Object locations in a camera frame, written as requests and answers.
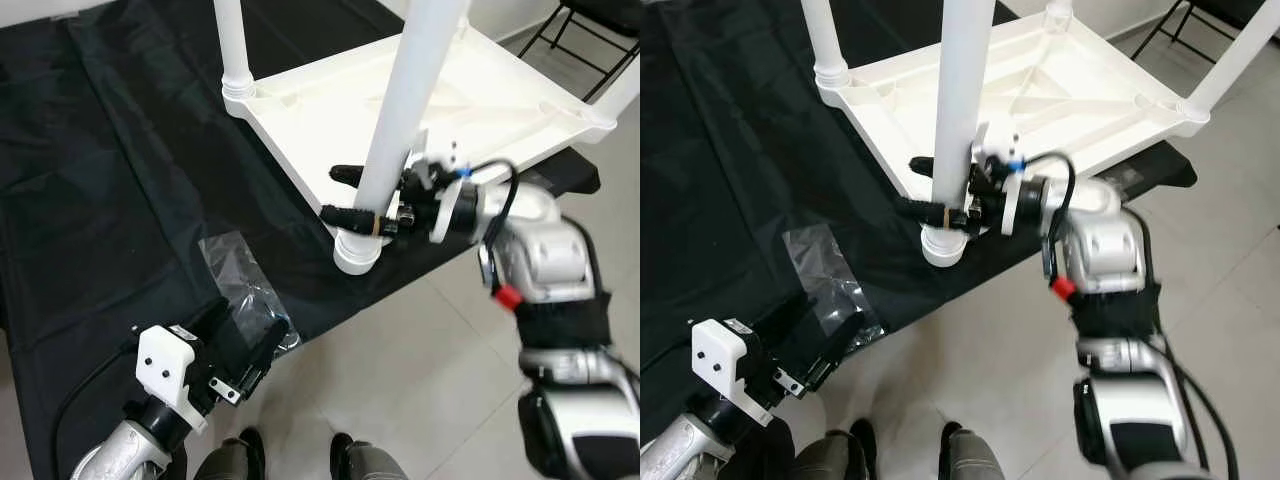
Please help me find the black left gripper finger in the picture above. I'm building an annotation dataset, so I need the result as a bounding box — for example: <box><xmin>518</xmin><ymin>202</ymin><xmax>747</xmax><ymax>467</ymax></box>
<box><xmin>805</xmin><ymin>310</ymin><xmax>866</xmax><ymax>391</ymax></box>
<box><xmin>240</xmin><ymin>318</ymin><xmax>291</xmax><ymax>386</ymax></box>
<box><xmin>760</xmin><ymin>300</ymin><xmax>801</xmax><ymax>336</ymax></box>
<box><xmin>190</xmin><ymin>300</ymin><xmax>236</xmax><ymax>341</ymax></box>

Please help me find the clear plastic bag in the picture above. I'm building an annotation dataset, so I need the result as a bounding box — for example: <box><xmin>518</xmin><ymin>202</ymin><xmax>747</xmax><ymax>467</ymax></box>
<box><xmin>780</xmin><ymin>222</ymin><xmax>886</xmax><ymax>349</ymax></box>
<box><xmin>198</xmin><ymin>230</ymin><xmax>301</xmax><ymax>356</ymax></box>

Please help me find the white plastic table top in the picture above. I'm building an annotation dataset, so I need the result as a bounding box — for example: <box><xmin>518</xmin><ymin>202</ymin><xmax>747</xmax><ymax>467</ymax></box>
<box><xmin>222</xmin><ymin>25</ymin><xmax>619</xmax><ymax>276</ymax></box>
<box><xmin>815</xmin><ymin>8</ymin><xmax>1213</xmax><ymax>269</ymax></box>

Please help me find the translucent tape patch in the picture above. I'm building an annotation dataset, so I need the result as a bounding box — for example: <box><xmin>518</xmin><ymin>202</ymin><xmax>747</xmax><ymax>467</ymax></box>
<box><xmin>1098</xmin><ymin>163</ymin><xmax>1143</xmax><ymax>196</ymax></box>

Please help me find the grey robot right leg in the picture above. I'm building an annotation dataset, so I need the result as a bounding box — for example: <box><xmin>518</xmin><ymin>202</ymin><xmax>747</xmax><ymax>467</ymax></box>
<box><xmin>938</xmin><ymin>422</ymin><xmax>1006</xmax><ymax>480</ymax></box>
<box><xmin>330</xmin><ymin>432</ymin><xmax>406</xmax><ymax>480</ymax></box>

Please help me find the black folding chair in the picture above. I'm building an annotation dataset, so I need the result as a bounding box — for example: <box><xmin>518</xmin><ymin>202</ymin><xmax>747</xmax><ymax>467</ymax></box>
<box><xmin>518</xmin><ymin>0</ymin><xmax>641</xmax><ymax>101</ymax></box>
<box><xmin>1130</xmin><ymin>0</ymin><xmax>1280</xmax><ymax>63</ymax></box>

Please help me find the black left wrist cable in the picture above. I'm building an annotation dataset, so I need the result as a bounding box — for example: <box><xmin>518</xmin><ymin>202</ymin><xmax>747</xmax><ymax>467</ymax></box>
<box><xmin>52</xmin><ymin>340</ymin><xmax>141</xmax><ymax>480</ymax></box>

